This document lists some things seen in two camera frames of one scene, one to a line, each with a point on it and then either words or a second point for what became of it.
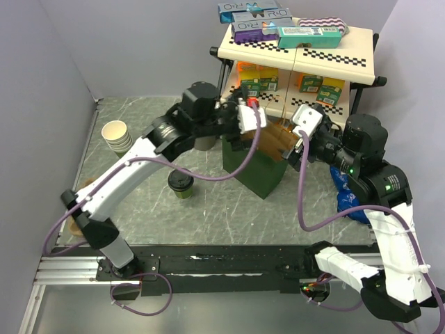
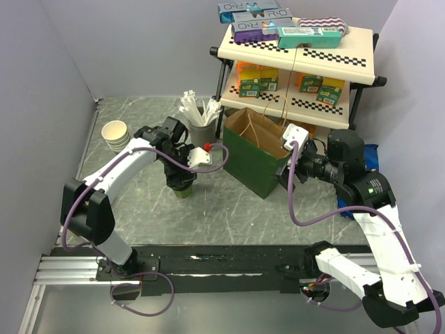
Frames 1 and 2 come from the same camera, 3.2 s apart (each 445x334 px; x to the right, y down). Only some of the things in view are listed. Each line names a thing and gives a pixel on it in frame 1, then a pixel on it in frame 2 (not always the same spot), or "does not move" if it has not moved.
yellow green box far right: x=330 y=91 does not move
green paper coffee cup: x=184 y=194 does not move
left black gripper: x=236 y=142 → x=174 y=178
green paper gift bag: x=264 y=172 does not move
